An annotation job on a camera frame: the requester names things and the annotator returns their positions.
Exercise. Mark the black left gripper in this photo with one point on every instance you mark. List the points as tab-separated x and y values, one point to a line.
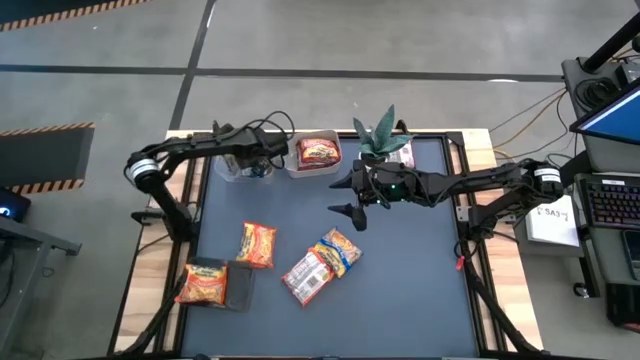
262	147

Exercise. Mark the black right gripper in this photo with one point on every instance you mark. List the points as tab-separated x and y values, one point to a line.
385	192

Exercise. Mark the red beef ramen pack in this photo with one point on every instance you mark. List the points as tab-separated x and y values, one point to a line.
406	154
306	277
318	152

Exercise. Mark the orange chicken ramen pack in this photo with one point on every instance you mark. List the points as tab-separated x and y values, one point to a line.
202	285
256	245

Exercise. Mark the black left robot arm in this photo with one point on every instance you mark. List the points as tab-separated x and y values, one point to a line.
200	142

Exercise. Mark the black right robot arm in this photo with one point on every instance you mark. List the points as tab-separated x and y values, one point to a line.
475	182

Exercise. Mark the white plastic bin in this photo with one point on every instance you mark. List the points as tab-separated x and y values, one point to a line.
320	174

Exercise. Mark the clear plastic bin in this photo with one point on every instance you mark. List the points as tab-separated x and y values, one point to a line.
225	172

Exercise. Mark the snake plant in white pot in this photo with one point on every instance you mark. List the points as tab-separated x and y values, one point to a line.
382	132

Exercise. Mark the dark grey plastic bin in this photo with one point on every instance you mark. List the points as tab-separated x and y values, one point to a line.
240	290

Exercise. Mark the white SA3 label sheet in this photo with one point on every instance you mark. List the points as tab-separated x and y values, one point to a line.
552	222

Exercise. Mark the black hazard-striped floor mat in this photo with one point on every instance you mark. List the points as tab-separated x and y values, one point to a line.
45	155
50	6

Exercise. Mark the black diagonal stand beam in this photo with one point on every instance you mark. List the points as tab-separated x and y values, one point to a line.
577	167

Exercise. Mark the black caster wheel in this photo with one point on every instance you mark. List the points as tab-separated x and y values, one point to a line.
581	290

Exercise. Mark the grey metal desk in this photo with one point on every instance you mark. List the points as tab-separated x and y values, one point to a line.
30	250

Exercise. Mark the grey equipment cart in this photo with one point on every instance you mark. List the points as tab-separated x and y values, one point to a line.
607	160

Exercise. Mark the black computer with blue light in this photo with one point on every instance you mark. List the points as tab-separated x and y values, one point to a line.
10	205

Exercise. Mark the backlit black keyboard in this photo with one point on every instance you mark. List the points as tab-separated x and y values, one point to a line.
617	200

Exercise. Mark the monitor with blue screen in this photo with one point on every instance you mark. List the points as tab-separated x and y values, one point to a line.
615	117

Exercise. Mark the black tablet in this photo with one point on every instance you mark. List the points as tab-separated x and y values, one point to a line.
632	255

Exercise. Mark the black computer tower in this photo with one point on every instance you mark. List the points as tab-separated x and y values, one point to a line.
625	305

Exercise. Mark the black pole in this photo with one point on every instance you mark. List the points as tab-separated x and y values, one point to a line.
612	42

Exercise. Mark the black table frame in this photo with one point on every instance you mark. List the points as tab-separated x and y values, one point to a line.
440	135

